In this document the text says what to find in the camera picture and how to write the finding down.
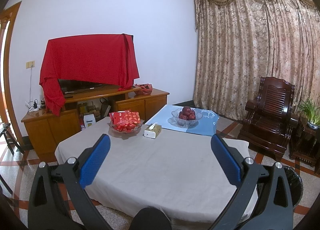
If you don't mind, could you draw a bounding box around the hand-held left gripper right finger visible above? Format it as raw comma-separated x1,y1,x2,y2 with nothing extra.
209,134,293,230

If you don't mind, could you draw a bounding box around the white box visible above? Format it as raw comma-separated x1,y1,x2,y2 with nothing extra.
84,114,96,129

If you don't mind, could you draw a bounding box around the pile of red candies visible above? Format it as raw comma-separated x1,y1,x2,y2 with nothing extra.
115,122,137,132

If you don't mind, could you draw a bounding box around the dark wooden side table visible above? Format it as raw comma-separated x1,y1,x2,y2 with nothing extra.
289,117,320,168

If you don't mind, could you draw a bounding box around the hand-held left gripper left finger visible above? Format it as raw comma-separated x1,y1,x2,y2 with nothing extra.
27,134,113,230

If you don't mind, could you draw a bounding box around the black trash bin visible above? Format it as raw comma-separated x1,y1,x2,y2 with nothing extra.
256,166,304,208

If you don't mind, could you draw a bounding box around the black metal stand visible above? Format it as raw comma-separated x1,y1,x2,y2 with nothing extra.
0,122,18,155

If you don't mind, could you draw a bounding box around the glass candy dish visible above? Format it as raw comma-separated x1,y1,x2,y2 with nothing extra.
109,119,145,135

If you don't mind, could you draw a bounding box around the red cloth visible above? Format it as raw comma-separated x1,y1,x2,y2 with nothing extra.
39,33,140,116

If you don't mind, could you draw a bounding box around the patterned beige curtain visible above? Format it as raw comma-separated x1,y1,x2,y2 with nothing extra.
192,0,320,123

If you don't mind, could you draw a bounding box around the black television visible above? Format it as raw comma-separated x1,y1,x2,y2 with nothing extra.
58,35,133,95

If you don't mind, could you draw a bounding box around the black bag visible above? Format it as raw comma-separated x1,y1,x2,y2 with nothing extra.
100,98,112,118

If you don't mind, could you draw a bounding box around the potted green plant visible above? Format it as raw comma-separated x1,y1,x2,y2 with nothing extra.
296,99,320,129

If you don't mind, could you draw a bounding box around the red printed packet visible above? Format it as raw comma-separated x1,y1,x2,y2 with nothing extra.
109,112,126,125
124,112,141,124

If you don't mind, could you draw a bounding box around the tissue box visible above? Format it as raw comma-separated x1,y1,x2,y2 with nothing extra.
144,124,162,138

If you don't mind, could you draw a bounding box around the glass fruit bowl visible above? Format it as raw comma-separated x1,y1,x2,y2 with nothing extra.
171,108,203,127

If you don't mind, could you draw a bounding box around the white cable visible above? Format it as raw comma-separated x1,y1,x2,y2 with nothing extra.
27,68,34,111

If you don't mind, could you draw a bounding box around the wooden television cabinet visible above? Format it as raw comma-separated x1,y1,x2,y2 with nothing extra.
21,88,170,157

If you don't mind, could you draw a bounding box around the wooden door frame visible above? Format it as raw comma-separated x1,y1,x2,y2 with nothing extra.
0,1,34,150

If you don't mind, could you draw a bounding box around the dark rounded object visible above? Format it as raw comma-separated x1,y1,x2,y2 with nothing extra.
129,207,173,230

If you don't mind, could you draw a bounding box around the red plastic bag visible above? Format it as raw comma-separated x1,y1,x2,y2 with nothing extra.
135,84,153,96

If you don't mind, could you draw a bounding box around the power strip with plugs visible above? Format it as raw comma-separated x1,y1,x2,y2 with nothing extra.
25,100,45,112

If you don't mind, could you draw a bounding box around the light blue table cloth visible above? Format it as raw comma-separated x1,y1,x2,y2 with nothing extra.
145,104,220,137

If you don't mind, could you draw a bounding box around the dark wooden armchair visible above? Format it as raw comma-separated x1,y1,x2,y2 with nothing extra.
237,77,299,162

